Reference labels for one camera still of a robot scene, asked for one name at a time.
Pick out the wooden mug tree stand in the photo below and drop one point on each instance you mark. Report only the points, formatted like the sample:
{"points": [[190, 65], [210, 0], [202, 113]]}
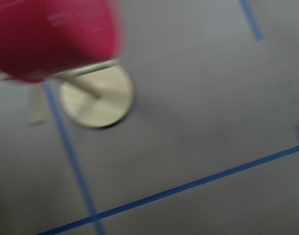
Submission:
{"points": [[96, 96]]}

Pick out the red mug on stand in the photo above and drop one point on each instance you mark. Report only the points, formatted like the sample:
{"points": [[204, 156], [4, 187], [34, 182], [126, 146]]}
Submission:
{"points": [[39, 38]]}

